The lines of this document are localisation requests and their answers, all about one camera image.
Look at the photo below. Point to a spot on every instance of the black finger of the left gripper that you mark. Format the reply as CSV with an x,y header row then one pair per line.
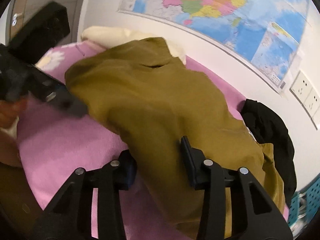
x,y
47,89

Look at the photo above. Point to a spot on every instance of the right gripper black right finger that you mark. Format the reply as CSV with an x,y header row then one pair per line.
x,y
254,214

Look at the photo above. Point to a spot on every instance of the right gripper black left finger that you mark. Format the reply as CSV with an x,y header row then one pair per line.
x,y
68,215

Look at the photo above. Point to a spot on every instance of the olive brown corduroy garment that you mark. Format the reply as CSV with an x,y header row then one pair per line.
x,y
149,98

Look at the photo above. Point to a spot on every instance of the person's left hand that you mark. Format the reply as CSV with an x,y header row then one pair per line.
x,y
10,111

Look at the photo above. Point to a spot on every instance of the blue perforated plastic basket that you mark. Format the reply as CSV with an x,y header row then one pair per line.
x,y
303,208

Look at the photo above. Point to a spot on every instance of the pink printed bed sheet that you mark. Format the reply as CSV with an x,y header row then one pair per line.
x,y
53,144

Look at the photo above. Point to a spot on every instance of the cream pillow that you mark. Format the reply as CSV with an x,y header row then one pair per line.
x,y
110,37

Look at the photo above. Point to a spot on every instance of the black garment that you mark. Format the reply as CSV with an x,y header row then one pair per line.
x,y
268,127

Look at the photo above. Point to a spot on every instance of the white wall socket panel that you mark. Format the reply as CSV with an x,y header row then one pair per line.
x,y
307,96

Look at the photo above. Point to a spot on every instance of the colourful wall map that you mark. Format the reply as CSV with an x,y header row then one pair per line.
x,y
264,34

